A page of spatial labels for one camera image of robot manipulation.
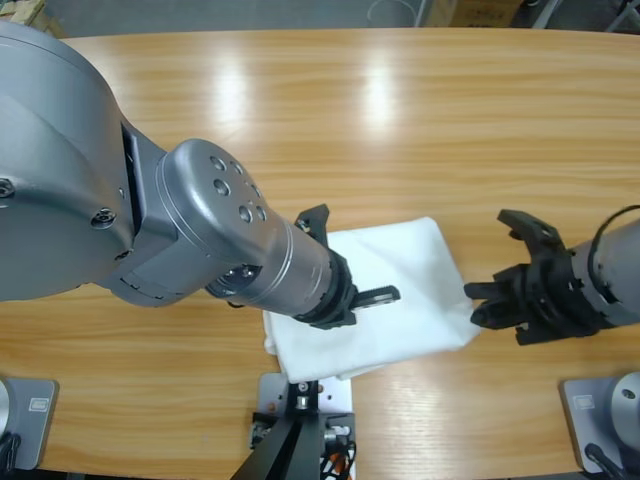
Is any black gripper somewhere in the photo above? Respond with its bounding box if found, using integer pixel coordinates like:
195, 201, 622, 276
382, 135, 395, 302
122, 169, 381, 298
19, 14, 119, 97
294, 252, 401, 332
463, 247, 609, 347

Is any white T-shirt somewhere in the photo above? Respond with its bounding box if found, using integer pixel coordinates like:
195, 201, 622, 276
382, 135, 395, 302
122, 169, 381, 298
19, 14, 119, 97
263, 215, 482, 385

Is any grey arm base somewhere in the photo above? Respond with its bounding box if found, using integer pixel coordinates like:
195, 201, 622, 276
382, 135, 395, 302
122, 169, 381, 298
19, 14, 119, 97
558, 370, 640, 475
0, 377, 60, 472

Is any white mounting block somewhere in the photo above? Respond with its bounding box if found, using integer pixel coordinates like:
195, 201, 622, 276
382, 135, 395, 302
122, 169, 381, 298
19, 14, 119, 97
251, 371, 359, 480

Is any silver connector block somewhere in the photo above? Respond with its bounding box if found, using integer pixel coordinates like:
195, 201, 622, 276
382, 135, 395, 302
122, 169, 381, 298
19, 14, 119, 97
323, 418, 352, 447

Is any brown cardboard box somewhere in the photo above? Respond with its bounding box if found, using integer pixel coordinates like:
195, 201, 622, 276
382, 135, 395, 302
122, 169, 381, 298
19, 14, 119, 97
428, 0, 521, 27

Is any dark background equipment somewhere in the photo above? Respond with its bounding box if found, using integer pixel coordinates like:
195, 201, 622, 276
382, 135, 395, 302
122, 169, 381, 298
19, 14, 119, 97
519, 0, 640, 35

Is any wooden crate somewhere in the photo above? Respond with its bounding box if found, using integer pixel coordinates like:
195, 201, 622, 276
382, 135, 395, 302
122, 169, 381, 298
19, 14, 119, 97
0, 0, 69, 40

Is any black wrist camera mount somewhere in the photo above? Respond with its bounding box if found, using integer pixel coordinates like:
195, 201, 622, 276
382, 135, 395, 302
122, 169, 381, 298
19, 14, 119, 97
294, 203, 331, 249
497, 208, 569, 262

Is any thin black camera cable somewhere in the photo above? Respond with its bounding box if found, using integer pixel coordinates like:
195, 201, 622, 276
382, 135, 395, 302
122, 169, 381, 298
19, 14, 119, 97
588, 203, 640, 274

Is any orange cable bundle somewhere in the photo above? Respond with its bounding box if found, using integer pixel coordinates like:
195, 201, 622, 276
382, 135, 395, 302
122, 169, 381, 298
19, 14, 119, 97
319, 438, 359, 480

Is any dark camera post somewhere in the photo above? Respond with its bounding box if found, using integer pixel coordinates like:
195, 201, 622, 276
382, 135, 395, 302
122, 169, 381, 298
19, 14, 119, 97
233, 379, 322, 480

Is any black base cable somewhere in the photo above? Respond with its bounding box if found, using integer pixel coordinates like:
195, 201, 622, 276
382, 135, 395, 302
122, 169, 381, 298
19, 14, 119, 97
584, 442, 627, 475
0, 432, 22, 471

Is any thin white wire loop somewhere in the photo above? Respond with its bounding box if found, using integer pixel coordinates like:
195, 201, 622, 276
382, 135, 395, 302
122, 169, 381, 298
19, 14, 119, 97
368, 0, 419, 26

